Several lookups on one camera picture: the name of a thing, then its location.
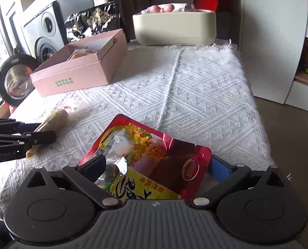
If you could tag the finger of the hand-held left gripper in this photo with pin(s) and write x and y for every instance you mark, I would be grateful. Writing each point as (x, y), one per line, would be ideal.
(3, 127)
(39, 137)

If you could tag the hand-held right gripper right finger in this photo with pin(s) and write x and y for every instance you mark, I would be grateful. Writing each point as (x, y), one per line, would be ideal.
(220, 168)

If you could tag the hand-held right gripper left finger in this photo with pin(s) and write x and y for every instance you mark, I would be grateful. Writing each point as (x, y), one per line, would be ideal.
(95, 164)

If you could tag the tan snack packet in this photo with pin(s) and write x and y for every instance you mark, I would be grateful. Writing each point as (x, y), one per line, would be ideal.
(56, 119)

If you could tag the large red snack packet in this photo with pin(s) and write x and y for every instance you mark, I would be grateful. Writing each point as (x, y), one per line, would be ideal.
(154, 155)

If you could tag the pink cardboard box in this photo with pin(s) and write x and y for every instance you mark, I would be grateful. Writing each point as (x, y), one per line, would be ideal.
(76, 74)

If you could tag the round black framed mirror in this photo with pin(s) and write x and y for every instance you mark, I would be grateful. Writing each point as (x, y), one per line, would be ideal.
(16, 83)

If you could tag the white woven tablecloth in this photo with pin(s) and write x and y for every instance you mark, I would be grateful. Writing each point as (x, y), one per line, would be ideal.
(190, 93)

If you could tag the grey speaker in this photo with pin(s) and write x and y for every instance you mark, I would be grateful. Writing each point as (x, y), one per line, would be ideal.
(43, 28)

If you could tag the black gold patterned bag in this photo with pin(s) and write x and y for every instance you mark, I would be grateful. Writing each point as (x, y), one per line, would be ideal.
(97, 18)

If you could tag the white cabinet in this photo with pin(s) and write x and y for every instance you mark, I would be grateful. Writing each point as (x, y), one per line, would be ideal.
(270, 36)

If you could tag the cream tissue box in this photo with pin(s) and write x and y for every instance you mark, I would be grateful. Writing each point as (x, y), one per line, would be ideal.
(174, 28)

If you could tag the white tissue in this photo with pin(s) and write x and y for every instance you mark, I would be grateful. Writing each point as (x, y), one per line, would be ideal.
(181, 7)

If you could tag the pink bow-shaped ornament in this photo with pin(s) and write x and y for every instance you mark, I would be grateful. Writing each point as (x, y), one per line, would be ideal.
(160, 8)

